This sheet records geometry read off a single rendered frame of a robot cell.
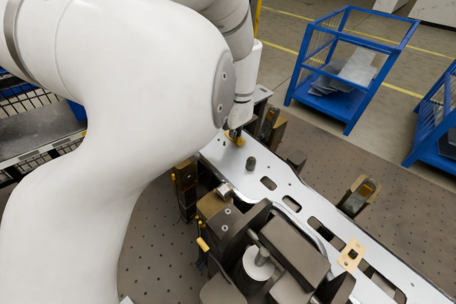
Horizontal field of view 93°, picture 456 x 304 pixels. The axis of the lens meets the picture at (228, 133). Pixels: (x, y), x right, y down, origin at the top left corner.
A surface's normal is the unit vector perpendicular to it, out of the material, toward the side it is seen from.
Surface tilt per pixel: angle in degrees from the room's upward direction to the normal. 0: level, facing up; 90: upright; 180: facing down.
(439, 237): 0
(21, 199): 42
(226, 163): 0
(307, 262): 0
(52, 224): 71
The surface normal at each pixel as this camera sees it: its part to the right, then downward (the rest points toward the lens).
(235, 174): 0.07, -0.72
